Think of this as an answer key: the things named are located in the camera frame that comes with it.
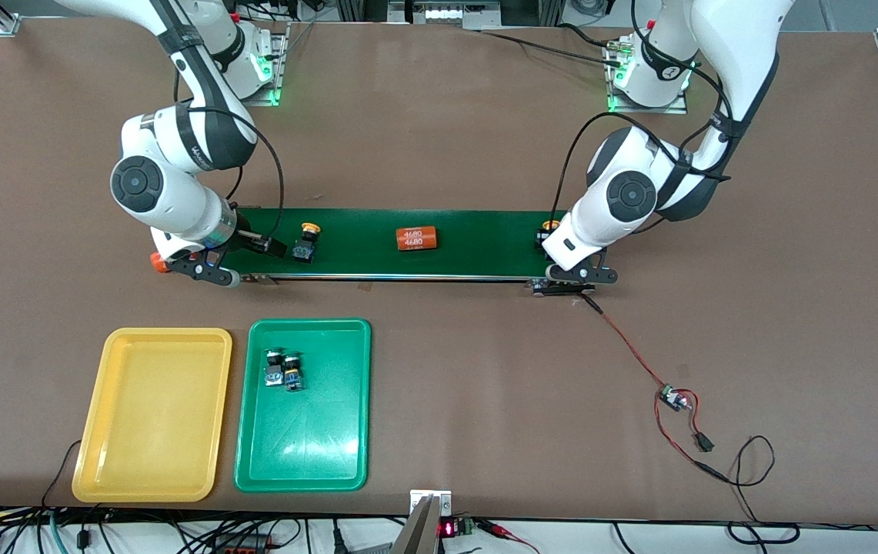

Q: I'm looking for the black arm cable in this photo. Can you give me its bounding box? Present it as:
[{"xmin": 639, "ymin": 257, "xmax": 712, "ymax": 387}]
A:
[
  {"xmin": 553, "ymin": 0, "xmax": 739, "ymax": 228},
  {"xmin": 173, "ymin": 69, "xmax": 285, "ymax": 239}
]

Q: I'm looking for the silver electronics box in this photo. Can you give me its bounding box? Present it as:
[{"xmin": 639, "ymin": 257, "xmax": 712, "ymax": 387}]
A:
[{"xmin": 408, "ymin": 0, "xmax": 501, "ymax": 30}]

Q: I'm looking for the red and black conveyor wire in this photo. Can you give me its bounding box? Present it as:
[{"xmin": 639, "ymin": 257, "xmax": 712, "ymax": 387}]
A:
[{"xmin": 582, "ymin": 295, "xmax": 733, "ymax": 484}]

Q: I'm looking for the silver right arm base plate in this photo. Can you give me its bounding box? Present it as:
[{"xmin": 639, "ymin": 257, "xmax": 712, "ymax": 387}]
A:
[{"xmin": 242, "ymin": 23, "xmax": 289, "ymax": 107}]

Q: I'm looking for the orange power strip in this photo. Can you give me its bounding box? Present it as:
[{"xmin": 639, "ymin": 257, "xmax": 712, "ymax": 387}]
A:
[{"xmin": 212, "ymin": 533, "xmax": 274, "ymax": 554}]

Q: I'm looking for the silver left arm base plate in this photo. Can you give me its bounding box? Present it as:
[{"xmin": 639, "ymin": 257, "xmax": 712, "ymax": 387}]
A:
[{"xmin": 606, "ymin": 38, "xmax": 689, "ymax": 115}]

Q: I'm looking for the small motor controller board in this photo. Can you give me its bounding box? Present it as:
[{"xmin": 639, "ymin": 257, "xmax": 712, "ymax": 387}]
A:
[{"xmin": 657, "ymin": 383, "xmax": 695, "ymax": 412}]

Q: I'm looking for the green belt conveyor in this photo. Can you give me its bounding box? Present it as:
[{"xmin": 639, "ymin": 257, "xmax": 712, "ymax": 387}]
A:
[{"xmin": 215, "ymin": 206, "xmax": 596, "ymax": 297}]

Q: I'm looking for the yellow plastic tray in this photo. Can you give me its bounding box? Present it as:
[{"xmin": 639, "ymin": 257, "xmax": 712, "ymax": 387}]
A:
[{"xmin": 72, "ymin": 327, "xmax": 233, "ymax": 504}]

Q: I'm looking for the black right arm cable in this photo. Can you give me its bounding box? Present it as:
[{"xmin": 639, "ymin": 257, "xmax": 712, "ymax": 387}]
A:
[{"xmin": 173, "ymin": 69, "xmax": 285, "ymax": 239}]

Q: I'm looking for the looped thin black cable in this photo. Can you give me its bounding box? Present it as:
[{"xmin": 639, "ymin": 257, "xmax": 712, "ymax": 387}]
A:
[{"xmin": 727, "ymin": 435, "xmax": 801, "ymax": 546}]

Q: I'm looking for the red clip lead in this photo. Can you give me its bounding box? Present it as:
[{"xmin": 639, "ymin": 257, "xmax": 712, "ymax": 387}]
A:
[{"xmin": 477, "ymin": 520, "xmax": 541, "ymax": 554}]

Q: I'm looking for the long black table cable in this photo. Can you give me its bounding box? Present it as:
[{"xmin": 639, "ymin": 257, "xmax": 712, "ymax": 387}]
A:
[{"xmin": 477, "ymin": 29, "xmax": 616, "ymax": 64}]

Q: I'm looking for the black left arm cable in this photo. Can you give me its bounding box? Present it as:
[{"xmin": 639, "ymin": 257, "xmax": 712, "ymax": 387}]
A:
[{"xmin": 553, "ymin": 0, "xmax": 739, "ymax": 228}]

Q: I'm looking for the silver camera mount bracket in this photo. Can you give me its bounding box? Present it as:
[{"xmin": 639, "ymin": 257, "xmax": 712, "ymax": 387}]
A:
[{"xmin": 391, "ymin": 489, "xmax": 453, "ymax": 554}]

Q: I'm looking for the green plastic tray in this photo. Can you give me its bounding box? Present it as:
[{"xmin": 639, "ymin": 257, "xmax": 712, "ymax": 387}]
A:
[{"xmin": 234, "ymin": 318, "xmax": 372, "ymax": 493}]

